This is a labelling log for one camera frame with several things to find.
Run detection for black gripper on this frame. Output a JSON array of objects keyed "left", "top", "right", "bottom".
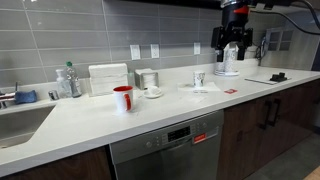
[{"left": 211, "top": 27, "right": 253, "bottom": 62}]

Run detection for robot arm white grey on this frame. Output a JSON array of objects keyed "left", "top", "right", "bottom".
[{"left": 211, "top": 0, "right": 262, "bottom": 62}]

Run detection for small red packet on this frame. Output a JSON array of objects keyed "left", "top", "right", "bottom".
[{"left": 224, "top": 89, "right": 238, "bottom": 94}]

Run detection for patterned paper cup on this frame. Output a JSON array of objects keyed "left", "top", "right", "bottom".
[{"left": 193, "top": 71, "right": 205, "bottom": 87}]

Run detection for black object on paper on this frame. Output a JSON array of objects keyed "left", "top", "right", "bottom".
[{"left": 270, "top": 72, "right": 287, "bottom": 82}]

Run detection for dark wood cabinet doors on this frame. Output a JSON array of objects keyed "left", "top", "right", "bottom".
[{"left": 217, "top": 80, "right": 320, "bottom": 180}]

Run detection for white cup on saucer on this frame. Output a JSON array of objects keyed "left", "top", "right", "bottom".
[{"left": 143, "top": 86, "right": 163, "bottom": 99}]

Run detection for metal napkin holder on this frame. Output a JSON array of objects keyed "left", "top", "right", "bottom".
[{"left": 134, "top": 68, "right": 159, "bottom": 90}]

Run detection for red dirty magnet sign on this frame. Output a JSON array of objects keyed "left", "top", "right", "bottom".
[{"left": 193, "top": 133, "right": 206, "bottom": 144}]

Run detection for stainless steel dishwasher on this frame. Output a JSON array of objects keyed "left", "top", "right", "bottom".
[{"left": 110, "top": 110, "right": 224, "bottom": 180}]

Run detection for stack of white paper towels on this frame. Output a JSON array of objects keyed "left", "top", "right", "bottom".
[{"left": 88, "top": 63, "right": 128, "bottom": 96}]

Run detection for clear bottle green cap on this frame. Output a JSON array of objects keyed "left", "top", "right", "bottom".
[{"left": 66, "top": 61, "right": 82, "bottom": 98}]

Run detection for clear soap dispenser bottle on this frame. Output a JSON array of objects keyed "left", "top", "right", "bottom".
[{"left": 56, "top": 69, "right": 72, "bottom": 98}]

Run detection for dark wood cabinet under sink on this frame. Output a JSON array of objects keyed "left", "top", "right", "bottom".
[{"left": 1, "top": 147, "right": 112, "bottom": 180}]

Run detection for small metal can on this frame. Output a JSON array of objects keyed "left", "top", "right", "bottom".
[{"left": 48, "top": 90, "right": 59, "bottom": 101}]

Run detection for blue sponge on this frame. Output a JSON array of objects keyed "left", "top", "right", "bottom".
[{"left": 15, "top": 90, "right": 37, "bottom": 104}]

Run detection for steel sink basin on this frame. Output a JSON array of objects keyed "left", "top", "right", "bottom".
[{"left": 0, "top": 105, "right": 54, "bottom": 149}]

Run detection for white wall outlet right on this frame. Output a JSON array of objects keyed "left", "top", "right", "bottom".
[{"left": 194, "top": 42, "right": 201, "bottom": 55}]

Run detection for white wall outlet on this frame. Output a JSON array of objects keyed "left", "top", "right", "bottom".
[
  {"left": 194, "top": 42, "right": 201, "bottom": 55},
  {"left": 130, "top": 45, "right": 141, "bottom": 60},
  {"left": 151, "top": 44, "right": 160, "bottom": 58}
]

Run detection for white wall outlet middle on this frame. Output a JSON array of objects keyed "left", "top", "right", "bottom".
[{"left": 151, "top": 44, "right": 160, "bottom": 58}]

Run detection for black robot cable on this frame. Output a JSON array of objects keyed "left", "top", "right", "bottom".
[{"left": 249, "top": 0, "right": 320, "bottom": 37}]

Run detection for white wall outlet left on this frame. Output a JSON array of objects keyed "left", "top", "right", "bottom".
[{"left": 130, "top": 45, "right": 141, "bottom": 60}]

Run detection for white mug red handle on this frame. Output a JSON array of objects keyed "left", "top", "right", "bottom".
[{"left": 113, "top": 86, "right": 133, "bottom": 113}]

